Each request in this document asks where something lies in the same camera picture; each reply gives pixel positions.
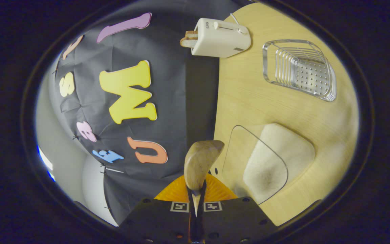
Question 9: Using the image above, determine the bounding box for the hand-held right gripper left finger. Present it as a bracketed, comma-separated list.
[119, 175, 196, 244]

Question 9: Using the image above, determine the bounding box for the clear chopstick holder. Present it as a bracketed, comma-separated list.
[262, 39, 337, 102]

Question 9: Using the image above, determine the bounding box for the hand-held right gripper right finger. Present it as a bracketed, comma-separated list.
[198, 174, 279, 244]

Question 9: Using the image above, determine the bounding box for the clear plastic container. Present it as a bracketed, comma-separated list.
[222, 123, 316, 206]

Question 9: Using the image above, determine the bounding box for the wooden spoon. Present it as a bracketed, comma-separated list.
[184, 140, 225, 217]

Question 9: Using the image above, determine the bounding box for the white toaster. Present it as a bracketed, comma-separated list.
[191, 18, 252, 59]

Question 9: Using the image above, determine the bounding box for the black backdrop cloth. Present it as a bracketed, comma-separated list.
[48, 0, 236, 226]

